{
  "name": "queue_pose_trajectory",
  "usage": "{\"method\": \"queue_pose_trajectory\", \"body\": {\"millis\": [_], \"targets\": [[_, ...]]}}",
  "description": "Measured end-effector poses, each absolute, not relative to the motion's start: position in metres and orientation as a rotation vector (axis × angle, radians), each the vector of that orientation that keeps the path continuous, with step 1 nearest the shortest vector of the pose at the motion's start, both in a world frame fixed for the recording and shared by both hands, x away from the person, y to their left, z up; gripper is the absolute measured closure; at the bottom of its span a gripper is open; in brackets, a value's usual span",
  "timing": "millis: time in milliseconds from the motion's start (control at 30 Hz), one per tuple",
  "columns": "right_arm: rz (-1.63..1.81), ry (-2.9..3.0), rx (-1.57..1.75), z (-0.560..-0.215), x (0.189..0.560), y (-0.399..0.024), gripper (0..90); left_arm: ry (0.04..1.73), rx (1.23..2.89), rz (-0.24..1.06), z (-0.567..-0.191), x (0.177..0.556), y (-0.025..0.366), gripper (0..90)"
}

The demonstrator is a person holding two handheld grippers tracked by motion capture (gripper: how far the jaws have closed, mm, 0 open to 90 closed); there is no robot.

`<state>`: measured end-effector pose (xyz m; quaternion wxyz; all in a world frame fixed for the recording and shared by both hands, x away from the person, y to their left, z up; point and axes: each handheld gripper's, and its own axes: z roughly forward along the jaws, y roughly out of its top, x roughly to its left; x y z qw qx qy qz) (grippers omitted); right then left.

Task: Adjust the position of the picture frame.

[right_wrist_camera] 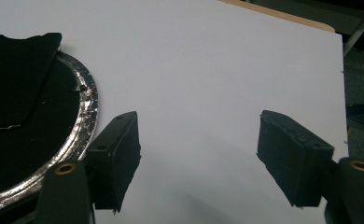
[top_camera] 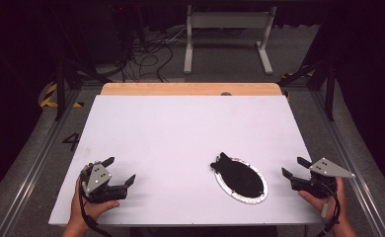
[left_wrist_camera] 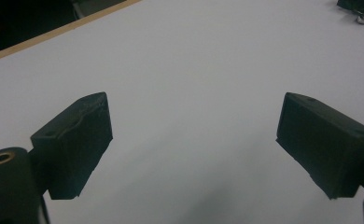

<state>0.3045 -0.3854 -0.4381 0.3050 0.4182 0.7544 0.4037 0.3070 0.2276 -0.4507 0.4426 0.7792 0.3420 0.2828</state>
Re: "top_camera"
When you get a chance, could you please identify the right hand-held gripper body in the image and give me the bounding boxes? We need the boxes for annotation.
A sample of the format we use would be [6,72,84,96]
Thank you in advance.
[290,157,356,199]

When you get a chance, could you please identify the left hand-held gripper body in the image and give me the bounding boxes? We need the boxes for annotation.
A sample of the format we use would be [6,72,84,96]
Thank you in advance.
[80,160,129,204]

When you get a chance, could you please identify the oval mirror with black stand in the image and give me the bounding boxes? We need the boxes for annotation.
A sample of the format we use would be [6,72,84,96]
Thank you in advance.
[209,151,270,205]

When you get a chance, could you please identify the person's left hand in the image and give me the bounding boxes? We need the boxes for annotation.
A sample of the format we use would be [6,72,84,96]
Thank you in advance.
[69,164,120,230]

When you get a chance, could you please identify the person's right hand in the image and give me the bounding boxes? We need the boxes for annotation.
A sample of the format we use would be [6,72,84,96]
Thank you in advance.
[297,176,347,229]

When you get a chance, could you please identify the black tripod stand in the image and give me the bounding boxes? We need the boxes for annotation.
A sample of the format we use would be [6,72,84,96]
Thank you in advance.
[50,6,114,121]
[278,59,339,122]

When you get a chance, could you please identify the white table board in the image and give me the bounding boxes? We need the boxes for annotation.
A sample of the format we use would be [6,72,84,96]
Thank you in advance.
[47,95,324,227]

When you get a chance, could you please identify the yellow black floor tape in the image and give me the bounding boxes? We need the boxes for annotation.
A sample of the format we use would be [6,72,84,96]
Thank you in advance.
[39,82,85,109]

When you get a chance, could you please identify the wooden table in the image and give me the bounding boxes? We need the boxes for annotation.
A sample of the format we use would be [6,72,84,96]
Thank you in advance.
[100,82,283,97]

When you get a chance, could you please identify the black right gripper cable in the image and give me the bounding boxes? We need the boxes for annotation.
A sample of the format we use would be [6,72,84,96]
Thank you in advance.
[315,181,343,237]

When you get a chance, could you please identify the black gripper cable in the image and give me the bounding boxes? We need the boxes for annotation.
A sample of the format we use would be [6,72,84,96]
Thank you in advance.
[78,171,115,237]
[315,181,343,237]

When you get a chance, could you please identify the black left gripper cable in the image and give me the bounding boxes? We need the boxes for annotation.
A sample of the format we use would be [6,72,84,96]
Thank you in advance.
[78,171,115,237]

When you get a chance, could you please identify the aluminium floor rail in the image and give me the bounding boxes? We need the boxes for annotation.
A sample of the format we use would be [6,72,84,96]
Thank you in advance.
[0,88,83,237]
[310,90,385,237]

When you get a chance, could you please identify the tangle of black floor cables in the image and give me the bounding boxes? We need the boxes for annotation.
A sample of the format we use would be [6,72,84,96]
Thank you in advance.
[119,28,189,83]

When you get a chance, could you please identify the white metal frame stand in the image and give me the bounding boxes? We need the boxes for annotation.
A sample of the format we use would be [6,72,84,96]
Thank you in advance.
[183,4,277,75]

